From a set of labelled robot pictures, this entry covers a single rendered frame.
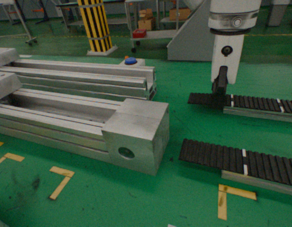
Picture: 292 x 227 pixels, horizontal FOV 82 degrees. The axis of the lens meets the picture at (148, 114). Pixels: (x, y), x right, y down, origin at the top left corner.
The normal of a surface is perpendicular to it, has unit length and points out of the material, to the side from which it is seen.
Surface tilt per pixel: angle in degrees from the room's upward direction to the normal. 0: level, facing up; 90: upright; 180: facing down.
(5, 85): 90
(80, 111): 90
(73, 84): 90
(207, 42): 90
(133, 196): 0
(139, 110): 0
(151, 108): 0
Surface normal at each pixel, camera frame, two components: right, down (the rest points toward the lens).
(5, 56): 0.94, 0.15
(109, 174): -0.08, -0.79
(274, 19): -0.35, 0.65
